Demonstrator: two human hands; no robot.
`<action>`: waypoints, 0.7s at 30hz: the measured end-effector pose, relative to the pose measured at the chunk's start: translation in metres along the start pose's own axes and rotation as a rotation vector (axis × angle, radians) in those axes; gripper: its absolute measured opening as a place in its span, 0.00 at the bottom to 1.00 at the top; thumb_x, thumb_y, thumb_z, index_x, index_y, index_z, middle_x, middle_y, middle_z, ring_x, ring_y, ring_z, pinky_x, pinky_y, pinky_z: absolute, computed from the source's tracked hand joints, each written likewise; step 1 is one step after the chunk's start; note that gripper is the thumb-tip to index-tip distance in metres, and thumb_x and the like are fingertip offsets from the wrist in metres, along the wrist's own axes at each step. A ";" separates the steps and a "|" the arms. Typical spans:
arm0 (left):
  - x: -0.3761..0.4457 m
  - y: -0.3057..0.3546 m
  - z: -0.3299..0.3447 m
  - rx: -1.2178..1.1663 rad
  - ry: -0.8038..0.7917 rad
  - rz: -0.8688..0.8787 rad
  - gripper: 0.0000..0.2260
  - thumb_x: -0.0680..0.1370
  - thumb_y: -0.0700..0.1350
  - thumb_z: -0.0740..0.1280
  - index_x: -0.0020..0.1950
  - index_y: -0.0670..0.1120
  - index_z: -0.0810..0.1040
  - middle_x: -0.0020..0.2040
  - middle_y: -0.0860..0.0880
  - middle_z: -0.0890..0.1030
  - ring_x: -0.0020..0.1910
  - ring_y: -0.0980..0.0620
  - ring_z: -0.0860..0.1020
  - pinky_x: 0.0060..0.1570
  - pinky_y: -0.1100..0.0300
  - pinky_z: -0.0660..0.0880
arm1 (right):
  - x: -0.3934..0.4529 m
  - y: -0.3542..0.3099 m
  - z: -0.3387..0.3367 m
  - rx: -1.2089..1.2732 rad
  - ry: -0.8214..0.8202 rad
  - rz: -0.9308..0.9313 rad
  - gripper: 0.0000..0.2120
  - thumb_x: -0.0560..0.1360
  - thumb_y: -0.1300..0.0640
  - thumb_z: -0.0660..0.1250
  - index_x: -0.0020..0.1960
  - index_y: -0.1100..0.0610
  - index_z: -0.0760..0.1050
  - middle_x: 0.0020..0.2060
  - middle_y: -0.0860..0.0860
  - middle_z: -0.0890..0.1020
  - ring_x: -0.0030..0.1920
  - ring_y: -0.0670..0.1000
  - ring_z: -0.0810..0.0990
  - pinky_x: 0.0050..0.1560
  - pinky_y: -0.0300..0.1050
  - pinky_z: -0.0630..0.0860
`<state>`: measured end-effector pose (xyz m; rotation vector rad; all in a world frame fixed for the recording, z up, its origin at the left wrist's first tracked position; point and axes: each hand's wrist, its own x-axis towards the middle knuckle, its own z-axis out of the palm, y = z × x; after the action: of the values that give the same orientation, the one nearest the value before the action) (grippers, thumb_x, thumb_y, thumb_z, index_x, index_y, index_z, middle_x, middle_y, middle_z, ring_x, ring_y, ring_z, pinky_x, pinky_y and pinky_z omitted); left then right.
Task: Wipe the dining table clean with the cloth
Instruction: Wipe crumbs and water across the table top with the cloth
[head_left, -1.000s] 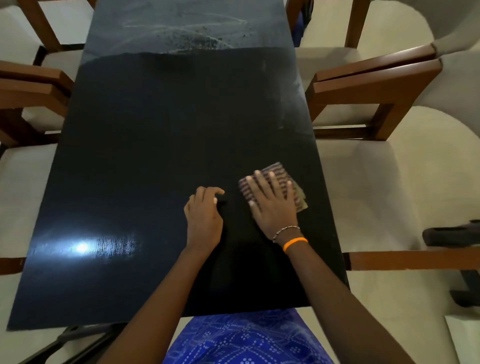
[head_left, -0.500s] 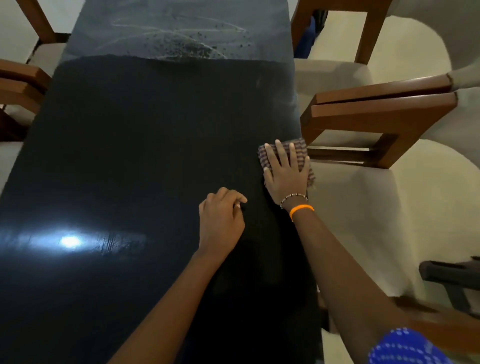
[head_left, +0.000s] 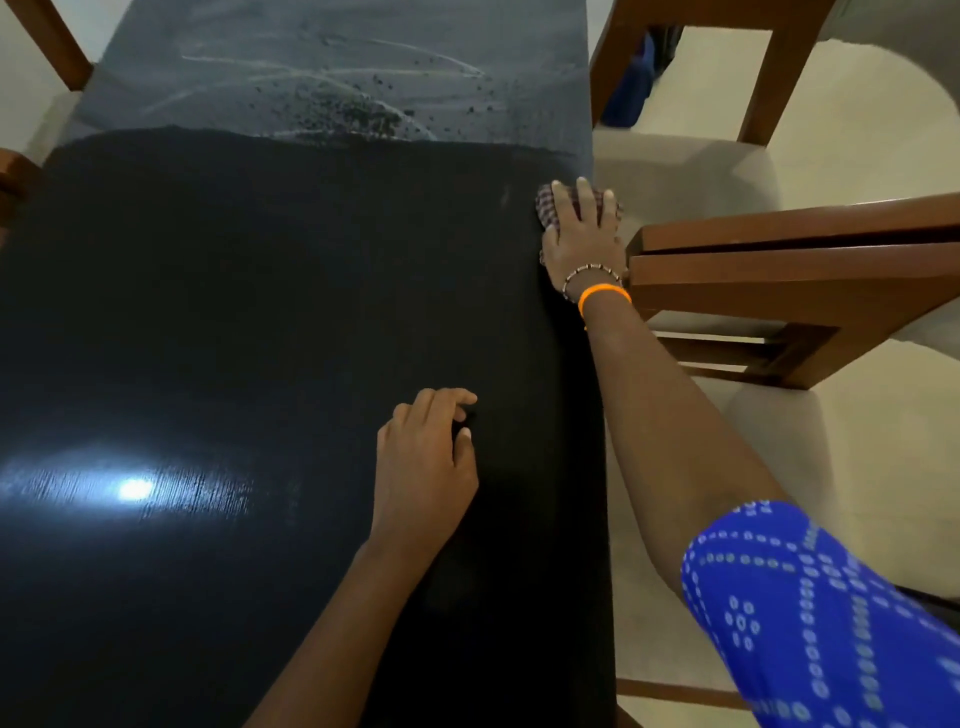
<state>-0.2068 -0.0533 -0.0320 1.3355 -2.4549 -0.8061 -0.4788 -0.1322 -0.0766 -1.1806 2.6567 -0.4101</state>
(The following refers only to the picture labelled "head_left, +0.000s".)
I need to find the blue bag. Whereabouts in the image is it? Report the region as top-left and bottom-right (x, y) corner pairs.
(600, 25), (685, 129)

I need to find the person's right forearm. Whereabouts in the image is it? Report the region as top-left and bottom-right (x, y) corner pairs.
(579, 294), (777, 605)

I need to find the person's left hand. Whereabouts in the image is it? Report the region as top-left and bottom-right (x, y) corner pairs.
(367, 386), (481, 561)

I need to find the orange bangle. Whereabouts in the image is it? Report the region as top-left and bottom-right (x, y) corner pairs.
(576, 282), (634, 322)

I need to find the blue dotted sleeve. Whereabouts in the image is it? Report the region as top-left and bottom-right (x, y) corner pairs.
(679, 500), (960, 728)

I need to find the wooden chair with beige seat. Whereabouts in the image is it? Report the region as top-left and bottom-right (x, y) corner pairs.
(604, 192), (960, 728)
(589, 0), (840, 226)

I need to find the pile of dark crumbs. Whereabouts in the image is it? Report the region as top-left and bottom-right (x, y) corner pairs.
(251, 56), (492, 144)

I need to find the checked cleaning cloth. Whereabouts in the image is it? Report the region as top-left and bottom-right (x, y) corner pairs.
(534, 183), (625, 235)

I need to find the person's right hand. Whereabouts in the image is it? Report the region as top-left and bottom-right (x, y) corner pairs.
(540, 177), (630, 286)

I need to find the beaded bracelet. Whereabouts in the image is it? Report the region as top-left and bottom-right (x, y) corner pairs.
(560, 261), (626, 300)

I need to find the person's left forearm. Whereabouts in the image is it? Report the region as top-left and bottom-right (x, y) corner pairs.
(243, 528), (445, 728)

